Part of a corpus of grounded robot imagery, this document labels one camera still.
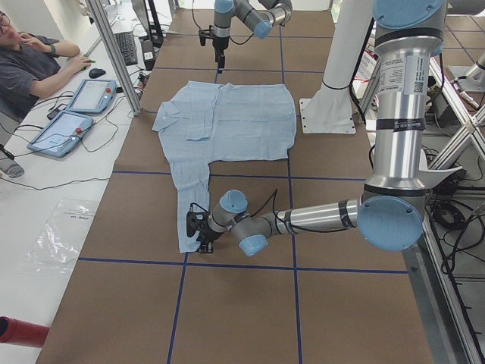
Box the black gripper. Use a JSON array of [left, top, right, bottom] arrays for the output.
[[212, 36, 230, 73], [186, 212, 222, 254]]

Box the light blue button-up shirt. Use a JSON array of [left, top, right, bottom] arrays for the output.
[[152, 81, 297, 253]]

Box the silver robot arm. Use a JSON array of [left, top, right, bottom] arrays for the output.
[[183, 1, 449, 256], [199, 0, 293, 74]]

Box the black keyboard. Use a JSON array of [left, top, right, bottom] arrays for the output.
[[114, 32, 138, 66]]

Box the black computer mouse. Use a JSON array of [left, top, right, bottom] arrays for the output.
[[89, 68, 106, 79]]

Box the upper blue teach pendant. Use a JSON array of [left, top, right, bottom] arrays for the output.
[[66, 79, 117, 115]]

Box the blue teach pendant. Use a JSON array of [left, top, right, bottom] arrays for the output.
[[27, 111, 94, 158], [66, 79, 117, 115]]

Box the clear plastic bag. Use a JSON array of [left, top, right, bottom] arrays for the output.
[[20, 199, 99, 277]]

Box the lower blue teach pendant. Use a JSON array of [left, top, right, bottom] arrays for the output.
[[27, 111, 94, 158]]

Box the seated person in grey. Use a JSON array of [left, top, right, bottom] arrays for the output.
[[1, 12, 92, 122]]

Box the red fire extinguisher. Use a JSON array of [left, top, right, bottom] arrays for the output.
[[1, 316, 50, 348]]

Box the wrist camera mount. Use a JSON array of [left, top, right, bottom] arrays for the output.
[[198, 27, 213, 46]]

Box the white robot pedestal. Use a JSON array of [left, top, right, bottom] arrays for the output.
[[299, 0, 373, 134]]

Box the grey aluminium frame post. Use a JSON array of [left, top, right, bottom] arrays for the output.
[[86, 0, 141, 116]]

